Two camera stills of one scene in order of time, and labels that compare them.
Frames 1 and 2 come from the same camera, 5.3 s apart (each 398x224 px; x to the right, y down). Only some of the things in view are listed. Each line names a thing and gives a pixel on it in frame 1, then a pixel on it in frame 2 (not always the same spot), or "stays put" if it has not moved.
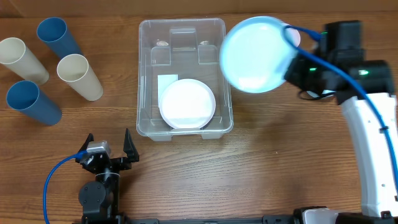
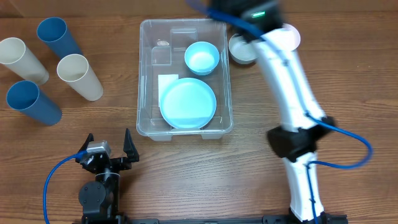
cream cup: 15,56 stays put
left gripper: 129,149 stays put
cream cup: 75,70 stays put
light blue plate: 254,53 to 187,103
